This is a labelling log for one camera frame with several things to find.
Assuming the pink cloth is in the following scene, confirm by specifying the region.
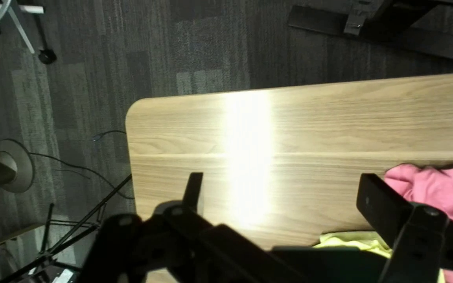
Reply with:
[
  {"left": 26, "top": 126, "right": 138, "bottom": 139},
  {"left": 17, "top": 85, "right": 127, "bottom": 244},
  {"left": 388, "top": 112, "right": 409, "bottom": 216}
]
[{"left": 382, "top": 161, "right": 453, "bottom": 283}]

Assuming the yellow-green cloth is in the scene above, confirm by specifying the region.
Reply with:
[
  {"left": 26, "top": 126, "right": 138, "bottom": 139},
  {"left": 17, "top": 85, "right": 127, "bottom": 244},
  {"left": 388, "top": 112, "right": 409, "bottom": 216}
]
[{"left": 311, "top": 230, "right": 396, "bottom": 260}]

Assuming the grey round pole base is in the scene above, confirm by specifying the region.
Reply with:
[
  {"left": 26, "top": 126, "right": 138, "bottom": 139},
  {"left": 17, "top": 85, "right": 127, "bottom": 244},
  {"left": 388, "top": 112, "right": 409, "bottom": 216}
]
[{"left": 0, "top": 139, "right": 36, "bottom": 198}]

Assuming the white-base office chair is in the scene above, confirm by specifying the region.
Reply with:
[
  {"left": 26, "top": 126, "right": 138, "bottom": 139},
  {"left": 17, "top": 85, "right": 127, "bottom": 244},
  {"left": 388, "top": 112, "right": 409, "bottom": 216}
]
[{"left": 0, "top": 0, "right": 58, "bottom": 66}]

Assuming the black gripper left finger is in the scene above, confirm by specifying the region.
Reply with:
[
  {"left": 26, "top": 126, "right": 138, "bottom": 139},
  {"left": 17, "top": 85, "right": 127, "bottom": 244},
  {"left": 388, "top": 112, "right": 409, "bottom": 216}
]
[{"left": 75, "top": 172, "right": 311, "bottom": 283}]

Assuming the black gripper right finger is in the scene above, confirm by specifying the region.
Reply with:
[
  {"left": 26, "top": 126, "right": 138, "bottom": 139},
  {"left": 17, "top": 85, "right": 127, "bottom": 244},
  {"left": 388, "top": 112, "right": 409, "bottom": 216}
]
[{"left": 355, "top": 172, "right": 453, "bottom": 283}]

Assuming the black tripod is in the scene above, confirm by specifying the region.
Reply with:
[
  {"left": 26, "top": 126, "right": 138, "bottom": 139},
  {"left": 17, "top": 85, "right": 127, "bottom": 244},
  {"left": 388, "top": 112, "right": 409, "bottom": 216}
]
[{"left": 0, "top": 175, "right": 133, "bottom": 283}]

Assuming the thin black floor cable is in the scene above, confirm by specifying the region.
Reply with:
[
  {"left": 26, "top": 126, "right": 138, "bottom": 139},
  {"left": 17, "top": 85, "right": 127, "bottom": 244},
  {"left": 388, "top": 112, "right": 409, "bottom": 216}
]
[{"left": 26, "top": 128, "right": 135, "bottom": 201}]

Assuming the black metal frame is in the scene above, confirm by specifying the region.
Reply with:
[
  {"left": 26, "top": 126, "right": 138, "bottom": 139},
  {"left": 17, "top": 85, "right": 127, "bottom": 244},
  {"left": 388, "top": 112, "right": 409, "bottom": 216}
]
[{"left": 286, "top": 0, "right": 453, "bottom": 66}]

